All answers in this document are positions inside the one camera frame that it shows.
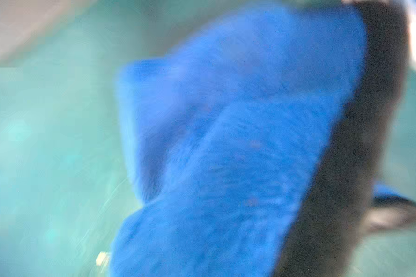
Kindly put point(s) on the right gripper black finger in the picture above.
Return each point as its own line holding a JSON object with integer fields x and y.
{"x": 339, "y": 209}

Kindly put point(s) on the blue wiping cloth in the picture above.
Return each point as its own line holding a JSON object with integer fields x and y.
{"x": 223, "y": 136}

